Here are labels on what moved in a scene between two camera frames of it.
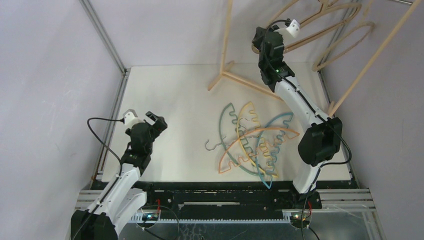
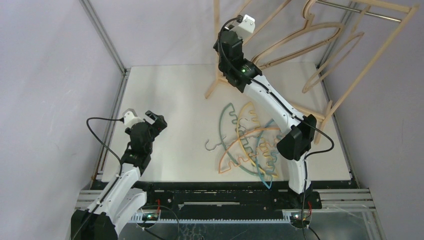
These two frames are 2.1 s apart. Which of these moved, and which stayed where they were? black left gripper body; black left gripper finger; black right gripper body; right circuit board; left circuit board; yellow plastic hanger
Moved: black right gripper body
Stayed: yellow plastic hanger; black left gripper body; right circuit board; left circuit board; black left gripper finger
